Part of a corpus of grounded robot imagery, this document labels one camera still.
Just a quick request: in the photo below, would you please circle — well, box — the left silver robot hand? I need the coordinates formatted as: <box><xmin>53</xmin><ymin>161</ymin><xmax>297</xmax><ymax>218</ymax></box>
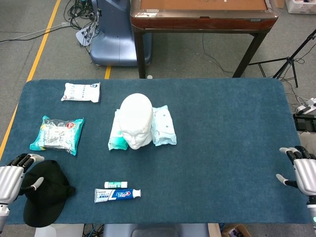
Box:
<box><xmin>0</xmin><ymin>153</ymin><xmax>45</xmax><ymax>204</ymax></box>

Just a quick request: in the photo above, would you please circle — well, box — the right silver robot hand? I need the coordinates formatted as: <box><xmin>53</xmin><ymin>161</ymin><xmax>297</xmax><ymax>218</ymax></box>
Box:
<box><xmin>276</xmin><ymin>145</ymin><xmax>316</xmax><ymax>197</ymax></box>

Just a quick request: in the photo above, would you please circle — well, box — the black baseball cap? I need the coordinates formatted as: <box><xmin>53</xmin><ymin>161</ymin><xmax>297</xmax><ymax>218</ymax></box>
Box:
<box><xmin>23</xmin><ymin>159</ymin><xmax>77</xmax><ymax>228</ymax></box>

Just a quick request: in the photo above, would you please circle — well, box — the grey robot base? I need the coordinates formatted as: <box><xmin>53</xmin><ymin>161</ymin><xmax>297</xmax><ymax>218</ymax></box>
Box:
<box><xmin>102</xmin><ymin>223</ymin><xmax>210</xmax><ymax>237</ymax></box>

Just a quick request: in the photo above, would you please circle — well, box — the white foam mannequin head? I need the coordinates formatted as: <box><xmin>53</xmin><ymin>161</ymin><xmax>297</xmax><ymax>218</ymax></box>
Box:
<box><xmin>119</xmin><ymin>92</ymin><xmax>154</xmax><ymax>150</ymax></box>

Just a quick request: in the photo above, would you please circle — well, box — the black case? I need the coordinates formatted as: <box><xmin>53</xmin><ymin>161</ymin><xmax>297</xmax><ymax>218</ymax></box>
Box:
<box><xmin>293</xmin><ymin>113</ymin><xmax>316</xmax><ymax>131</ymax></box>

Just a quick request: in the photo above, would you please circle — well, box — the teal clear cotton pad pack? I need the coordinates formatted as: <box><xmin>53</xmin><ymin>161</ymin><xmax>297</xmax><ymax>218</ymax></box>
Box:
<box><xmin>29</xmin><ymin>115</ymin><xmax>85</xmax><ymax>156</ymax></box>

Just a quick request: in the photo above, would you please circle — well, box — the white power strip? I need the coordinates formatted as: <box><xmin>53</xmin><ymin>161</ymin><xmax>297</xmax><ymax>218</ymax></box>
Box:
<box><xmin>296</xmin><ymin>97</ymin><xmax>316</xmax><ymax>115</ymax></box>

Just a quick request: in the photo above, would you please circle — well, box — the blue carpet table cover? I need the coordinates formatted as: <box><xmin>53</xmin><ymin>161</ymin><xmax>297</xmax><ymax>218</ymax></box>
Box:
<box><xmin>0</xmin><ymin>78</ymin><xmax>312</xmax><ymax>225</ymax></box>

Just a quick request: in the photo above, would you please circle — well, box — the small green white tube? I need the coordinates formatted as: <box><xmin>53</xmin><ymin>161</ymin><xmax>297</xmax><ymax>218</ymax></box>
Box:
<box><xmin>104</xmin><ymin>181</ymin><xmax>128</xmax><ymax>189</ymax></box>

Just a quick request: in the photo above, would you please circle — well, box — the blue white toothpaste tube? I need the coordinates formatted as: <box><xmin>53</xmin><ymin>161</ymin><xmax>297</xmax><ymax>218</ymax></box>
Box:
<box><xmin>94</xmin><ymin>189</ymin><xmax>142</xmax><ymax>204</ymax></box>

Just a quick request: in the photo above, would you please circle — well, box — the black tripod stand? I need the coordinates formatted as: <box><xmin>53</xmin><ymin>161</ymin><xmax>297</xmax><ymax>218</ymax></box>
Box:
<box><xmin>248</xmin><ymin>28</ymin><xmax>316</xmax><ymax>88</ymax></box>

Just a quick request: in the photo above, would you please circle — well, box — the white tissue pack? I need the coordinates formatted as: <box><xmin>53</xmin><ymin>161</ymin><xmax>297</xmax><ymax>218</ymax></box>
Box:
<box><xmin>60</xmin><ymin>82</ymin><xmax>101</xmax><ymax>103</ymax></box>

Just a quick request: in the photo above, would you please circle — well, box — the light blue wipes pack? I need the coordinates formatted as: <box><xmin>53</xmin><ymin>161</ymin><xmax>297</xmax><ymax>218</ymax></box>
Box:
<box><xmin>151</xmin><ymin>105</ymin><xmax>177</xmax><ymax>147</ymax></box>

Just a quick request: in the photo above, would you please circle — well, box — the white socket board with plugs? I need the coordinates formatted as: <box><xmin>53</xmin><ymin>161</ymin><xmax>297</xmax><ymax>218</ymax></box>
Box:
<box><xmin>75</xmin><ymin>23</ymin><xmax>99</xmax><ymax>47</ymax></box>

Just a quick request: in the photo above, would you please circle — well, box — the white plastic crate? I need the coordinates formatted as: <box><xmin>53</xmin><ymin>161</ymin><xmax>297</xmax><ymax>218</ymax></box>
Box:
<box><xmin>285</xmin><ymin>0</ymin><xmax>316</xmax><ymax>14</ymax></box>

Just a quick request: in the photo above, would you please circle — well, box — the blue grey machine base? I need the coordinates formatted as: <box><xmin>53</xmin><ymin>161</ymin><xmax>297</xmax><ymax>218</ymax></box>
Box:
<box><xmin>89</xmin><ymin>0</ymin><xmax>153</xmax><ymax>67</ymax></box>

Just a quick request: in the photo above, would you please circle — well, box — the brown mahjong table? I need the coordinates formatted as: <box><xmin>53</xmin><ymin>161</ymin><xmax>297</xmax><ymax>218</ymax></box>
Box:
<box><xmin>130</xmin><ymin>0</ymin><xmax>279</xmax><ymax>79</ymax></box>

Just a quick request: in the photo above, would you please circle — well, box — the black cable bundle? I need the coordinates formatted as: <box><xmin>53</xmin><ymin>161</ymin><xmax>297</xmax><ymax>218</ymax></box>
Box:
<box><xmin>64</xmin><ymin>0</ymin><xmax>102</xmax><ymax>30</ymax></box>

